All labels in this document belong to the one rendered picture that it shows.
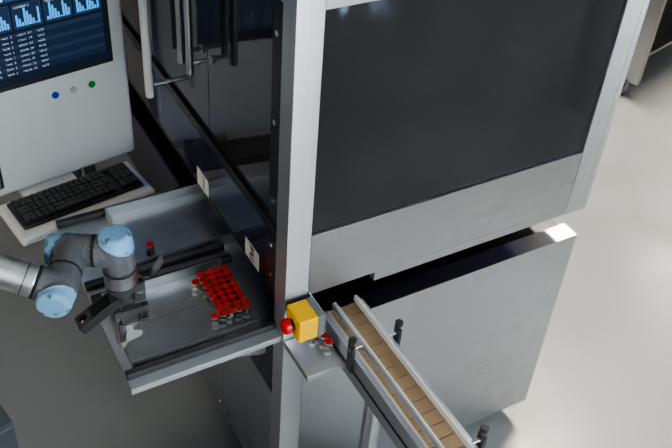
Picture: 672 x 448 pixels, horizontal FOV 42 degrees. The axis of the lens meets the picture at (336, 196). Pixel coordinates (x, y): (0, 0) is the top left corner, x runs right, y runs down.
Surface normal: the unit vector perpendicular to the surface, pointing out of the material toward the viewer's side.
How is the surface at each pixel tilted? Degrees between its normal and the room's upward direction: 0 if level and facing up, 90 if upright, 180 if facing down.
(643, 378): 0
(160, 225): 0
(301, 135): 90
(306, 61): 90
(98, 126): 90
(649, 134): 0
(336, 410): 90
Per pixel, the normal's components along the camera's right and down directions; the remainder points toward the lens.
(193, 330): 0.07, -0.78
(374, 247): 0.48, 0.57
